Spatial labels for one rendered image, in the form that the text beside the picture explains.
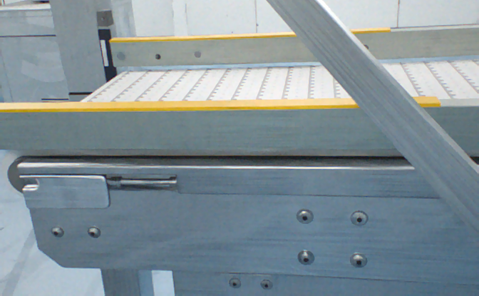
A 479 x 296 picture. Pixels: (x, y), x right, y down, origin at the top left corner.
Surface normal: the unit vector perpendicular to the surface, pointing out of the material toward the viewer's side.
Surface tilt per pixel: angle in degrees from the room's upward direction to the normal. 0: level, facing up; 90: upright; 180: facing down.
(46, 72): 90
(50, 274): 0
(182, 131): 90
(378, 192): 90
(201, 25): 90
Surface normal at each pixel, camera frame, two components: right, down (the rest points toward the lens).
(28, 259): -0.07, -0.93
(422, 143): -0.67, 0.26
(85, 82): -0.15, 0.36
